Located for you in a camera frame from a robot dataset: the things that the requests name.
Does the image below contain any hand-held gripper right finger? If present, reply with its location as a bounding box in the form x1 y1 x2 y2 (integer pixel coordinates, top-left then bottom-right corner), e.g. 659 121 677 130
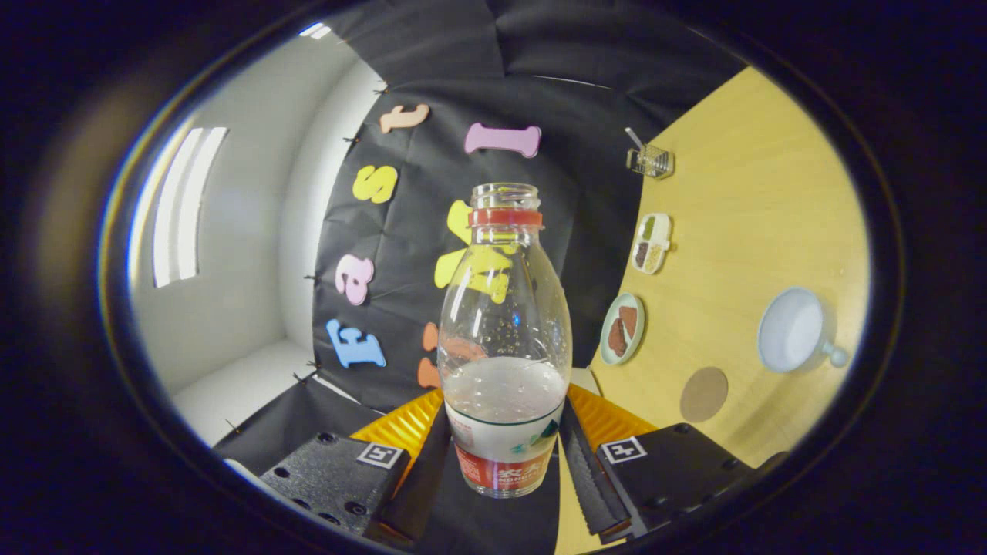
559 383 760 544

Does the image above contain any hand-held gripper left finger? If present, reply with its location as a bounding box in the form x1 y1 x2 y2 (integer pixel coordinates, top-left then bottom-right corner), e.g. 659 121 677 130
258 388 452 544

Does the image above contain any clear plastic juice bottle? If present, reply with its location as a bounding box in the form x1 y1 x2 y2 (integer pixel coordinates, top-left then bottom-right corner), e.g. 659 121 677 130
437 183 574 499

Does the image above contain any round brown coaster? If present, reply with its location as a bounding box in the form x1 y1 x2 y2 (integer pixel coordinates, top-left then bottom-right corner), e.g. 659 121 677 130
679 366 729 423

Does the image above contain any white cup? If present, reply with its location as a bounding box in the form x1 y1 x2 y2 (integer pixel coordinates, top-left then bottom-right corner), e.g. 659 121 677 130
757 287 849 375

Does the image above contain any pale green plate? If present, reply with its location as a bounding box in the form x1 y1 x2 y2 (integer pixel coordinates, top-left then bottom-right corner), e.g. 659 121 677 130
599 292 646 366

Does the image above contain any white divided dish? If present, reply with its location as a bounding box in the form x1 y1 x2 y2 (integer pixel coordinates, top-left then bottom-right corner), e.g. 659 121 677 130
631 213 673 276

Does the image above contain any wooden table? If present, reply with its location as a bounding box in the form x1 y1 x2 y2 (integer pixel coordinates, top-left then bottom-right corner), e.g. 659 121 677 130
554 66 871 555

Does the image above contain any long ceiling light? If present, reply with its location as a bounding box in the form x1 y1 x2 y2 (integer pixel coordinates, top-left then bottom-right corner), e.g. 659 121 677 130
152 126 229 288

